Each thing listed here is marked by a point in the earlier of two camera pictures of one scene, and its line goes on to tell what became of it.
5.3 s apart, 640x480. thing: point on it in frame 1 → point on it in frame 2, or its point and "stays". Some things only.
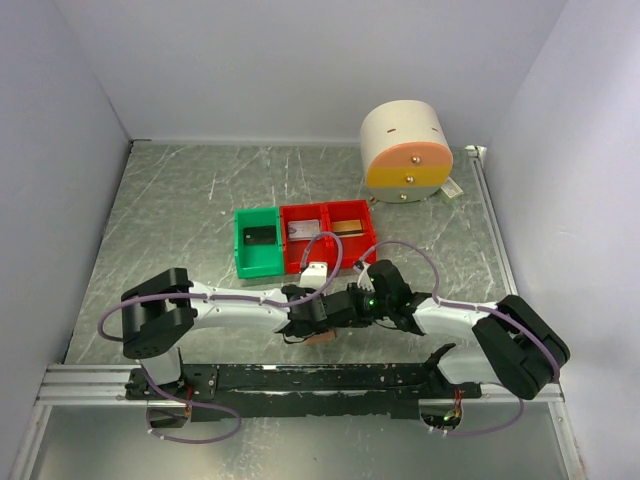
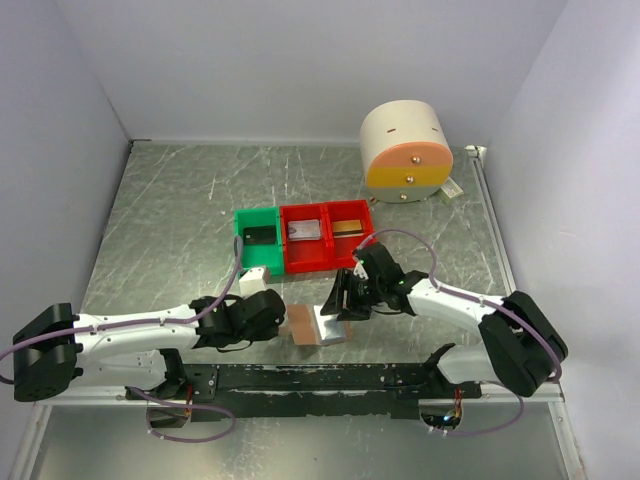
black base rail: x=243 y=393 stays
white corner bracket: x=476 y=153 stays
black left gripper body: x=317 y=329 → x=266 y=332
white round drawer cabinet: x=407 y=152 stays
